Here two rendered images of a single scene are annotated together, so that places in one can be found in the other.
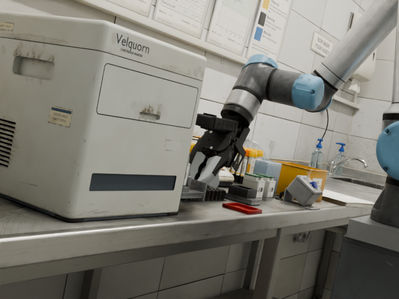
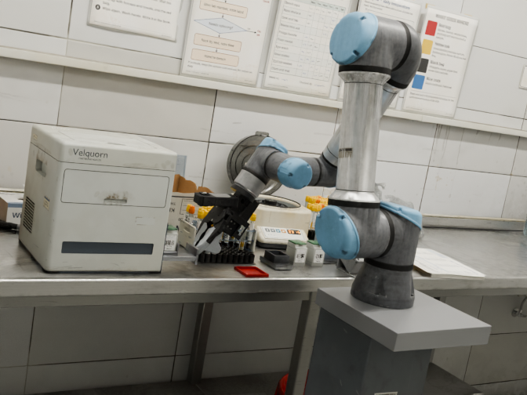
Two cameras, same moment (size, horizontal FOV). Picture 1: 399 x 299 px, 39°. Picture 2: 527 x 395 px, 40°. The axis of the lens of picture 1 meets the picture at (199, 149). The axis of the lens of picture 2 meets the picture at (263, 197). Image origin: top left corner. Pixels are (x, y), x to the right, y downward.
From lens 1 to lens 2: 1.02 m
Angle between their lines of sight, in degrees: 25
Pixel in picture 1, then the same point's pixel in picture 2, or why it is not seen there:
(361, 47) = not seen: hidden behind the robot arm
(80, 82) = (52, 181)
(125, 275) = (248, 327)
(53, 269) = (33, 302)
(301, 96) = (283, 179)
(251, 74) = (256, 156)
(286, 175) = not seen: hidden behind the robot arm
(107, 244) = (69, 289)
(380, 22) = not seen: hidden behind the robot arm
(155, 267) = (287, 323)
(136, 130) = (102, 211)
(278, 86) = (270, 168)
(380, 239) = (333, 307)
